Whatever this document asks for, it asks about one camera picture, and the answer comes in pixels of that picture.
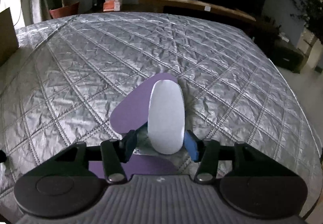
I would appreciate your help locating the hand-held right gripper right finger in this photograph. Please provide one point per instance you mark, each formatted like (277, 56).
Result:
(191, 145)

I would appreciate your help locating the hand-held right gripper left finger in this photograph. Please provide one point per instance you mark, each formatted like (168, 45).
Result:
(130, 144)

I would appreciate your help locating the purple oval pad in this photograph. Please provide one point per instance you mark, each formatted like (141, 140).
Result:
(151, 167)
(133, 108)

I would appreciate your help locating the white computer mouse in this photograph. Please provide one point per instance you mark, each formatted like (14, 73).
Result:
(166, 115)

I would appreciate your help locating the brown cardboard box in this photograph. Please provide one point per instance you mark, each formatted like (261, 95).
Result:
(7, 34)

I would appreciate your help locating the silver quilted desktop cover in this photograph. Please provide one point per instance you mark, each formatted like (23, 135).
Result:
(75, 82)

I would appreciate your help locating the dark low cabinet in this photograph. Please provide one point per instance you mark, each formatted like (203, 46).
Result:
(290, 56)

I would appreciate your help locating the orange tissue box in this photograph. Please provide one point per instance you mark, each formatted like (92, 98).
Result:
(112, 4)

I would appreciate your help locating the wooden television bench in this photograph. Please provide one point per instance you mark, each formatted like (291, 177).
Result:
(191, 3)

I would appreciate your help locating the terracotta plant pot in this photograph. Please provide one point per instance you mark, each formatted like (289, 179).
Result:
(65, 10)

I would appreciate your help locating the white plant pot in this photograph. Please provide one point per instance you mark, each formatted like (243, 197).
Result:
(308, 46)

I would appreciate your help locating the dried branch plant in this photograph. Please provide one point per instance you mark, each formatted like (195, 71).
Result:
(311, 9)

